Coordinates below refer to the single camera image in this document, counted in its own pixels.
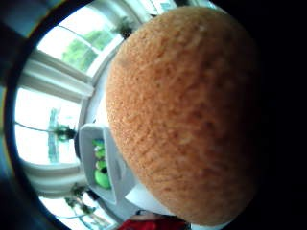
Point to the small green fruit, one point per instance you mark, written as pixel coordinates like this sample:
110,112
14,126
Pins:
100,153
101,164

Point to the large green fruit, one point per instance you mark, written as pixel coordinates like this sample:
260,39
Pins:
102,179

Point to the potted green plant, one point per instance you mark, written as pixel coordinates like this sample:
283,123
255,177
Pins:
125,28

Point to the the person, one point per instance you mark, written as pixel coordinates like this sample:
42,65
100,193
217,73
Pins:
153,224

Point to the white framed window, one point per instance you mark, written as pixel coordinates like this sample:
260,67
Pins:
35,127
80,44
76,215

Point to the orange fruit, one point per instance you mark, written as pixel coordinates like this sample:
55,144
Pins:
182,111

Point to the leafy green plant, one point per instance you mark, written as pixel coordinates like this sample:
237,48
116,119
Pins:
79,198

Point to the grey open box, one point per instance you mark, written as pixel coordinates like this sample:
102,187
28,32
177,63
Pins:
120,169

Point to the hanging green plant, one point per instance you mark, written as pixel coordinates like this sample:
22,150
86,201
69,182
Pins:
65,132

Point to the green and blue fruit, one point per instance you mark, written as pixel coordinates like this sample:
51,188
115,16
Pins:
98,142

